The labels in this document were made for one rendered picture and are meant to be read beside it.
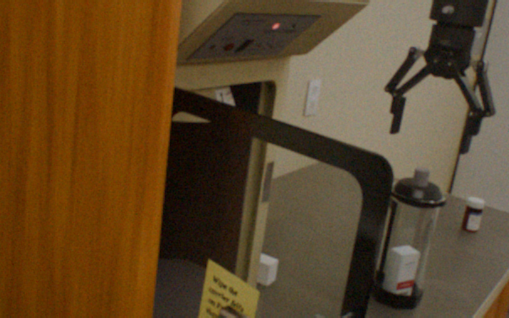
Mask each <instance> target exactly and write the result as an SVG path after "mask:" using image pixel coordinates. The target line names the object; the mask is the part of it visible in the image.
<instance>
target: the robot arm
mask: <svg viewBox="0 0 509 318"><path fill-rule="evenodd" d="M488 2H489V0H432V4H431V8H430V12H429V17H428V18H429V20H431V21H437V23H436V24H432V27H431V32H430V35H429V40H428V46H427V49H426V50H422V49H420V47H418V46H417V47H411V48H410V49H409V53H408V56H407V58H406V59H405V61H404V62H402V64H401V65H400V67H399V68H398V69H397V71H396V72H395V75H394V76H393V77H392V78H391V79H390V81H389V82H388V83H387V85H386V86H385V87H384V90H385V91H386V92H387V93H389V94H391V96H392V100H391V105H390V114H393V117H392V121H391V126H390V135H395V134H398V133H399V131H400V123H401V119H402V115H404V111H405V106H406V99H407V97H404V94H406V93H407V92H408V91H410V90H411V89H412V88H413V87H415V85H417V84H418V83H419V82H420V81H422V80H423V79H424V78H426V77H427V76H429V75H432V76H434V77H441V78H443V79H445V80H454V81H455V83H456V84H457V85H458V86H459V89H460V91H461V93H463V95H464V97H465V99H466V102H467V104H468V105H469V108H470V110H471V112H472V115H470V116H469V117H468V121H467V125H466V128H465V132H464V138H463V142H461V146H460V149H459V154H463V155H464V154H466V153H468V152H469V148H470V145H471V141H472V138H473V136H477V135H478V134H479V133H480V126H481V122H482V119H483V118H486V117H487V118H489V117H492V116H494V115H496V108H495V105H494V100H493V96H492V92H491V89H490V85H489V82H488V78H487V74H486V72H487V65H488V61H487V60H479V61H478V60H472V59H471V52H472V49H473V45H474V41H475V35H476V30H474V27H476V28H481V27H482V26H483V24H484V20H485V13H486V9H487V6H488ZM422 56H423V58H424V61H425V62H426V65H425V66H424V67H423V68H421V69H420V70H419V71H418V72H417V74H416V75H415V76H414V77H412V78H411V79H410V80H408V81H407V82H406V83H404V84H402V85H401V86H400V87H398V88H396V87H397V86H398V85H399V83H400V82H401V81H402V79H404V78H405V77H406V75H407V74H408V71H409V70H410V69H411V68H412V67H413V65H414V64H415V63H416V60H419V59H421V57H422ZM470 66H472V67H473V70H474V72H475V73H476V80H477V83H478V87H479V91H480V98H481V102H482V106H483V109H482V108H481V106H480V103H479V100H478V98H477V97H476V95H475V92H474V90H473V88H472V87H471V85H470V83H469V79H468V77H467V75H466V73H465V70H467V69H468V68H469V67H470ZM401 96H402V97H401Z"/></svg>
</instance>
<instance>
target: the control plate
mask: <svg viewBox="0 0 509 318"><path fill-rule="evenodd" d="M321 18H322V16H301V15H274V14H247V13H236V14H235V15H234V16H233V17H232V18H231V19H228V20H227V21H226V22H225V23H224V24H223V25H222V26H221V27H220V28H219V29H218V30H217V31H216V32H215V33H213V34H212V35H211V36H210V37H209V38H208V39H207V40H206V41H205V42H204V44H203V45H202V46H201V47H199V48H198V49H197V50H196V51H195V52H194V53H193V54H192V55H191V56H190V57H189V58H188V59H187V60H196V59H209V58H223V57H237V56H263V55H277V54H278V53H279V52H280V51H281V50H283V49H284V48H285V47H286V46H288V45H290V44H291V42H292V41H293V40H295V39H296V38H297V37H298V36H299V35H301V34H302V33H303V32H304V31H306V30H307V29H308V28H309V27H310V26H311V25H312V24H313V23H315V22H317V21H318V20H319V19H321ZM275 24H279V26H278V27H277V28H275V29H272V27H273V26H274V25H275ZM294 24H297V26H296V27H295V28H293V29H291V28H290V27H291V26H292V25H294ZM246 40H254V41H253V42H252V43H251V44H250V45H249V46H248V47H247V48H246V49H245V50H244V51H243V52H235V51H236V50H237V49H238V48H239V47H240V46H241V45H243V44H244V42H245V41H246ZM261 41H262V44H261V46H262V47H261V48H257V47H256V46H255V45H256V44H257V42H261ZM270 41H272V44H271V46H272V47H271V48H269V47H268V46H267V44H268V42H270ZM279 41H282V44H281V47H278V46H276V44H277V43H278V42H279ZM232 42H234V45H235V47H234V48H233V49H232V50H230V51H224V50H223V48H224V47H225V46H226V45H229V44H232ZM212 45H217V46H216V47H215V48H214V49H213V50H209V48H210V47H211V46H212Z"/></svg>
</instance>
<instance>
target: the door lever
mask: <svg viewBox="0 0 509 318"><path fill-rule="evenodd" d="M219 318H251V317H249V316H248V315H245V314H244V313H242V312H240V311H239V310H237V309H236V308H234V307H232V306H231V305H226V306H225V307H223V308H221V309H220V311H219Z"/></svg>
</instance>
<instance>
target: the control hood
mask: <svg viewBox="0 0 509 318"><path fill-rule="evenodd" d="M370 1H371V0H182V7H181V18H180V27H179V36H178V54H177V64H183V63H195V62H207V61H231V60H243V59H255V58H268V57H280V56H303V55H307V54H308V53H309V52H311V51H312V50H313V49H315V48H316V47H317V46H318V45H320V44H321V42H322V41H324V40H325V39H326V38H327V37H329V36H330V35H331V34H333V33H334V32H335V31H336V30H338V29H339V28H340V27H342V26H343V25H344V24H346V23H347V22H348V21H349V20H351V19H352V18H353V17H355V16H356V15H357V14H358V13H359V12H360V11H361V10H362V9H364V8H365V7H366V6H367V5H368V4H369V2H370ZM236 13H247V14H274V15H301V16H322V18H321V19H319V20H318V21H317V22H315V23H313V24H312V25H311V26H310V27H309V28H308V29H307V30H306V31H304V32H303V33H302V34H301V35H299V36H298V37H297V38H296V39H295V40H293V41H292V42H291V44H290V45H288V46H286V47H285V48H284V49H283V50H281V51H280V52H279V53H278V54H277V55H263V56H237V57H223V58H209V59H196V60H187V59H188V58H189V57H190V56H191V55H192V54H193V53H194V52H195V51H196V50H197V49H198V48H199V47H201V46H202V45H203V44H204V42H205V41H206V40H207V39H208V38H209V37H210V36H211V35H212V34H213V33H215V32H216V31H217V30H218V29H219V28H220V27H221V26H222V25H223V24H224V23H225V22H226V21H227V20H228V19H231V18H232V17H233V16H234V15H235V14H236Z"/></svg>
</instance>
